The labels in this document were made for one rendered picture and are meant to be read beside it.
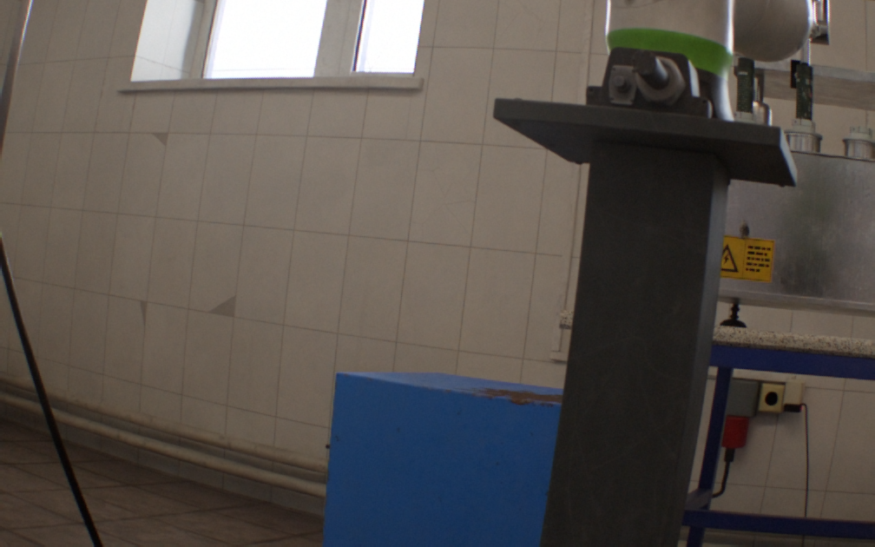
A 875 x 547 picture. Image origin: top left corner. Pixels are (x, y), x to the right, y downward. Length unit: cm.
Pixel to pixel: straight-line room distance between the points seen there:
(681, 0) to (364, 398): 120
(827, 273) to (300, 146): 254
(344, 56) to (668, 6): 339
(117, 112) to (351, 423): 261
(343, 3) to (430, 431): 268
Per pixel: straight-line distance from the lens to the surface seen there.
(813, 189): 180
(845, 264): 178
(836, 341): 163
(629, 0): 115
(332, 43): 451
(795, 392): 337
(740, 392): 340
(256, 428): 406
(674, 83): 105
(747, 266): 180
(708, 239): 109
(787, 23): 128
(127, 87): 451
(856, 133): 195
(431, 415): 208
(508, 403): 203
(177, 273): 426
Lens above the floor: 74
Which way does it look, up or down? 2 degrees up
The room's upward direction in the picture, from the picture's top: 7 degrees clockwise
